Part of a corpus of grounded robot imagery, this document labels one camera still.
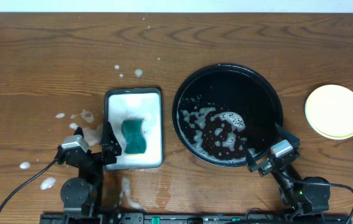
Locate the yellow plate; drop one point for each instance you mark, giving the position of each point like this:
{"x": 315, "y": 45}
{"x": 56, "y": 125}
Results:
{"x": 329, "y": 111}

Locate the green yellow sponge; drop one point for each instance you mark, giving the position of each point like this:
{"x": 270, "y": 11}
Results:
{"x": 132, "y": 131}

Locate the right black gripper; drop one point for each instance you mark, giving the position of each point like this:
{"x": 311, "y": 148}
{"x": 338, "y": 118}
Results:
{"x": 294, "y": 139}

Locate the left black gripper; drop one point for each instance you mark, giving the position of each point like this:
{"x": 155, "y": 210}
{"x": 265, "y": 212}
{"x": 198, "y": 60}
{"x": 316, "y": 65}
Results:
{"x": 94, "y": 156}

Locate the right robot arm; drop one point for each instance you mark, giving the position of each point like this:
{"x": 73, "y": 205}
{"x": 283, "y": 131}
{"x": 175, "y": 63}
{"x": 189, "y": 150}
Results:
{"x": 309, "y": 197}

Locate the round black tray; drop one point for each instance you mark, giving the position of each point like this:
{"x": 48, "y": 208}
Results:
{"x": 222, "y": 111}

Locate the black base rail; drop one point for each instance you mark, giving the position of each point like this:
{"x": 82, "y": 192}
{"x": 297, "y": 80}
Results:
{"x": 140, "y": 218}

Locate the rectangular black soap tray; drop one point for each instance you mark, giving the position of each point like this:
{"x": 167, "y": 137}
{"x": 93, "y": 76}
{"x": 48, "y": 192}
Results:
{"x": 137, "y": 103}

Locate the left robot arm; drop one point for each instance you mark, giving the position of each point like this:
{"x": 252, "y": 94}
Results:
{"x": 81, "y": 195}

